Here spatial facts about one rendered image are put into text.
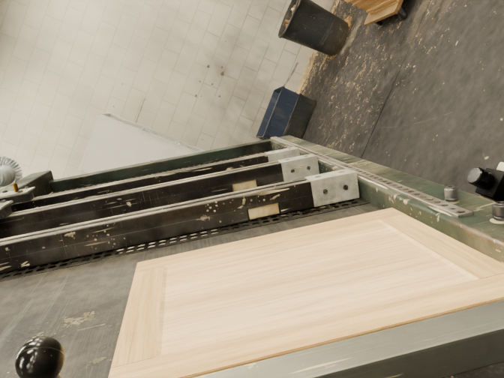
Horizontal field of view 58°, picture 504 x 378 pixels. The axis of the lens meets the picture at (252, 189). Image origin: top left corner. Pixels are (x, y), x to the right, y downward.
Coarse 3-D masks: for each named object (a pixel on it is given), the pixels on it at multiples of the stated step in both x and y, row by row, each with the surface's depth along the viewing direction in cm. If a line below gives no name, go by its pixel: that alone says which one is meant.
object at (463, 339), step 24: (456, 312) 52; (480, 312) 51; (360, 336) 50; (384, 336) 50; (408, 336) 49; (432, 336) 48; (456, 336) 48; (480, 336) 47; (264, 360) 49; (288, 360) 48; (312, 360) 48; (336, 360) 47; (360, 360) 46; (384, 360) 46; (408, 360) 46; (432, 360) 47; (456, 360) 47; (480, 360) 48
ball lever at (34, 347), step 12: (24, 348) 36; (36, 348) 36; (48, 348) 37; (60, 348) 38; (24, 360) 36; (36, 360) 36; (48, 360) 36; (60, 360) 37; (24, 372) 36; (36, 372) 36; (48, 372) 36
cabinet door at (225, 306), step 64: (192, 256) 91; (256, 256) 86; (320, 256) 81; (384, 256) 76; (448, 256) 71; (128, 320) 68; (192, 320) 66; (256, 320) 63; (320, 320) 59; (384, 320) 57
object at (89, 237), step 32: (256, 192) 114; (288, 192) 115; (320, 192) 116; (352, 192) 117; (96, 224) 109; (128, 224) 110; (160, 224) 111; (192, 224) 112; (224, 224) 114; (0, 256) 107; (32, 256) 108; (64, 256) 109
